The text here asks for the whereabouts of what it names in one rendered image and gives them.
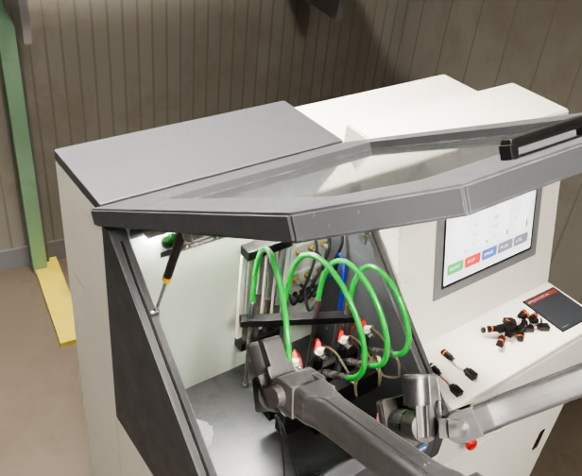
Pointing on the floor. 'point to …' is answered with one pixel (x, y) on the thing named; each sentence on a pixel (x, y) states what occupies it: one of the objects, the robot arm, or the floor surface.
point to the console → (483, 462)
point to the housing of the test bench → (200, 132)
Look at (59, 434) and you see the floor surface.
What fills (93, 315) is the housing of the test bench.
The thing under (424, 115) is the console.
